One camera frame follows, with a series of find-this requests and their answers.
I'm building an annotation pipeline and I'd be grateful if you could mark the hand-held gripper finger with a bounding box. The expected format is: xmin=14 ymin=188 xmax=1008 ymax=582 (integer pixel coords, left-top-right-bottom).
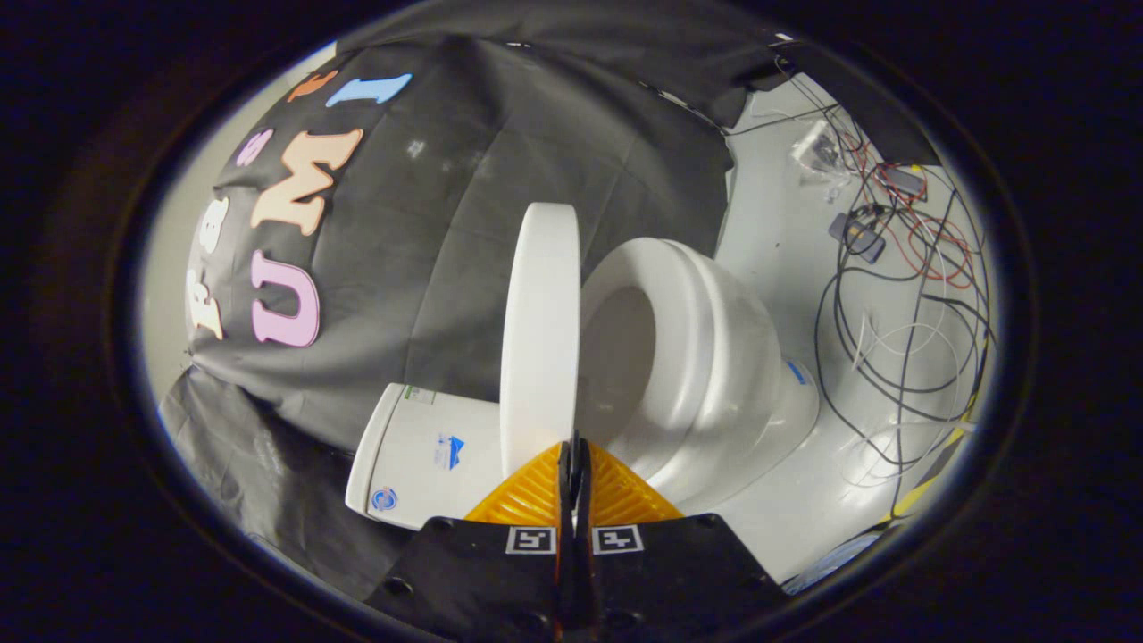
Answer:
xmin=366 ymin=438 xmax=577 ymax=643
xmin=571 ymin=438 xmax=791 ymax=643

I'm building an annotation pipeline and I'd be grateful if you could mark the white toilet lid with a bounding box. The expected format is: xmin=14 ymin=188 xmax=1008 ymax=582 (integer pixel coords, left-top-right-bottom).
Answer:
xmin=499 ymin=203 xmax=582 ymax=479

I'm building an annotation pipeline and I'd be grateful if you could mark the white toilet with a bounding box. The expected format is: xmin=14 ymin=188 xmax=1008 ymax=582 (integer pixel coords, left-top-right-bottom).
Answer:
xmin=346 ymin=237 xmax=820 ymax=532

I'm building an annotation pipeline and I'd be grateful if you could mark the blue plastic sheet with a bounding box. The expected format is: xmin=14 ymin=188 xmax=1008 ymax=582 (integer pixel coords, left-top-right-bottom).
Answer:
xmin=784 ymin=531 xmax=887 ymax=596

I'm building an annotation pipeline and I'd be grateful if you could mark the black backdrop cloth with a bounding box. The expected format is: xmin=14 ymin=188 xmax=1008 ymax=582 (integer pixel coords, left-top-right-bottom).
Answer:
xmin=161 ymin=27 xmax=940 ymax=601

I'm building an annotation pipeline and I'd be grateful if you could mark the yellow black floor tape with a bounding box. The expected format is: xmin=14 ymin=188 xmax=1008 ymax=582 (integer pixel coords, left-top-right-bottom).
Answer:
xmin=882 ymin=418 xmax=980 ymax=524

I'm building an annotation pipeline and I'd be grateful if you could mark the small dark grey electronic box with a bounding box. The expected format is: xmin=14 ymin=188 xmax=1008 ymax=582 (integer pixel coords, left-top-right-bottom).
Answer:
xmin=828 ymin=212 xmax=888 ymax=264

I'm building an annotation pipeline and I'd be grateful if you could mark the clear plastic bag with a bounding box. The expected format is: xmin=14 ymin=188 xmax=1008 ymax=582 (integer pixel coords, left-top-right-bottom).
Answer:
xmin=789 ymin=119 xmax=847 ymax=187

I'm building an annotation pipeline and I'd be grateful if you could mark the small black electronic box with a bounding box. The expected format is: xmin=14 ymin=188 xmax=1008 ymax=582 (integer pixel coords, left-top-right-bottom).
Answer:
xmin=887 ymin=165 xmax=930 ymax=201

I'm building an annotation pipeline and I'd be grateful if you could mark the tangle of thin cables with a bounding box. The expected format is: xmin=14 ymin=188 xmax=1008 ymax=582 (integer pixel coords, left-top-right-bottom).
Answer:
xmin=725 ymin=55 xmax=997 ymax=521

